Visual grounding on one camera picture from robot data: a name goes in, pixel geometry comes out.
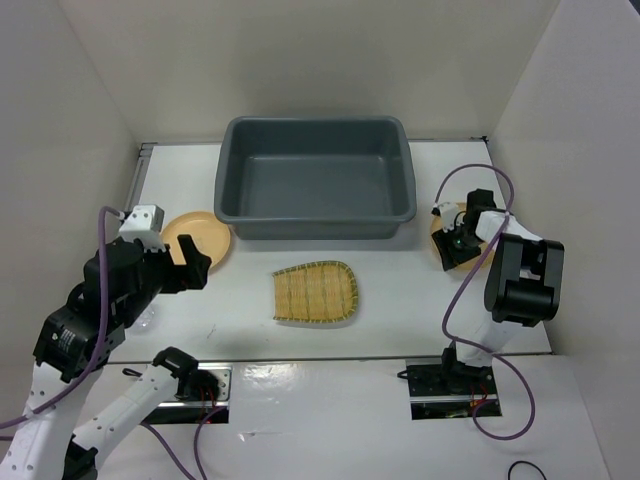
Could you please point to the yellow bear plate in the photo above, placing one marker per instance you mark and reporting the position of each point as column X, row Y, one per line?
column 210, row 236
column 467, row 267

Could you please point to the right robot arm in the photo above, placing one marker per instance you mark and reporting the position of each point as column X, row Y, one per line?
column 522, row 288

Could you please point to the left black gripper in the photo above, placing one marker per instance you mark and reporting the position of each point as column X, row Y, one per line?
column 193, row 274

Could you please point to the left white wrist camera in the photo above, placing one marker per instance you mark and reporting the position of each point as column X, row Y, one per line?
column 144, row 224

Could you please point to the grey plastic bin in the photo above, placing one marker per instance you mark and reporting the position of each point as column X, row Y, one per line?
column 315, row 178

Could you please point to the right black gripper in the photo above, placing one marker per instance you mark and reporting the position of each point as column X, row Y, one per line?
column 448, row 254

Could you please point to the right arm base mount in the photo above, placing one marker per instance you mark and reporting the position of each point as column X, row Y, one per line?
column 434, row 396

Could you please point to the aluminium table edge rail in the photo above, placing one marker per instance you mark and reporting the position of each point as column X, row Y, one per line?
column 144, row 155

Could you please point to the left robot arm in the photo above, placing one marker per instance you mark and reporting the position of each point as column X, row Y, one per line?
column 75, row 344

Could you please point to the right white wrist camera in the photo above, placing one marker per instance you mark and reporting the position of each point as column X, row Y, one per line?
column 447, row 216

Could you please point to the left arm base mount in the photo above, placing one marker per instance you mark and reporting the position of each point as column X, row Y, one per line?
column 197, row 395

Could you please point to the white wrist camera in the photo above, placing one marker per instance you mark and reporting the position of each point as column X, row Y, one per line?
column 144, row 224
column 447, row 216

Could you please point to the woven bamboo basket tray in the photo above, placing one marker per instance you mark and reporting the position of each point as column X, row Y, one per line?
column 320, row 292

